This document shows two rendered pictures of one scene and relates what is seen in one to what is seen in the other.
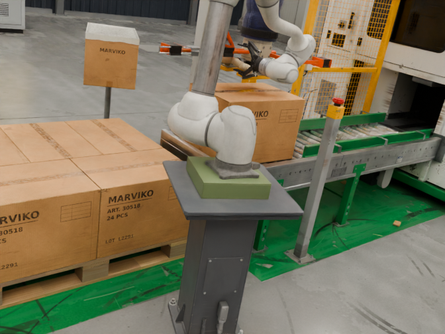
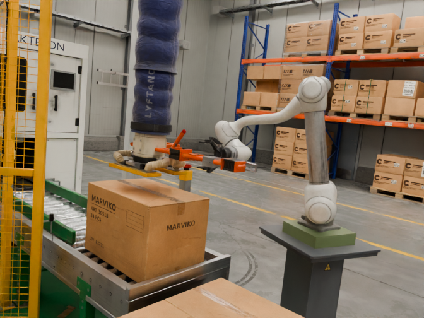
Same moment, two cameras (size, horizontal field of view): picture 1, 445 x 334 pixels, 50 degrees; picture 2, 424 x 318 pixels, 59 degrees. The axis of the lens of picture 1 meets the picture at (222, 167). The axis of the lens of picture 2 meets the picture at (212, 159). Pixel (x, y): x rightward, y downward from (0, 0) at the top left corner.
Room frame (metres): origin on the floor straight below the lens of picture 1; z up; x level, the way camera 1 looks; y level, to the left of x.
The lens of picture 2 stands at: (2.77, 2.02, 1.41)
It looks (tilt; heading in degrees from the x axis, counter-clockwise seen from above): 7 degrees down; 264
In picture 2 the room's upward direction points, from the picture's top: 5 degrees clockwise
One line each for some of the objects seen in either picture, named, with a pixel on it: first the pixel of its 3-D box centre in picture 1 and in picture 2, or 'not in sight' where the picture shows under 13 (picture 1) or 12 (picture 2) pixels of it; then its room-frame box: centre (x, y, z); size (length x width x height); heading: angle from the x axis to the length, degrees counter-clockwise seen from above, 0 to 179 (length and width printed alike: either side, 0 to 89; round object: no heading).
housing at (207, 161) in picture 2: (193, 50); (211, 161); (2.58, 0.26, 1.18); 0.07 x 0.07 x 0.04; 43
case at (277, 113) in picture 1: (242, 122); (144, 224); (2.89, -0.08, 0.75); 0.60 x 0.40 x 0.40; 130
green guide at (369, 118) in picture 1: (325, 120); (15, 206); (3.87, -0.78, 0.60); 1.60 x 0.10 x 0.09; 132
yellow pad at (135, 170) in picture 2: (242, 65); (134, 166); (2.97, -0.02, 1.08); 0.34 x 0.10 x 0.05; 133
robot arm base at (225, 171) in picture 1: (236, 164); (316, 220); (1.90, -0.06, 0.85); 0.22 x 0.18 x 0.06; 118
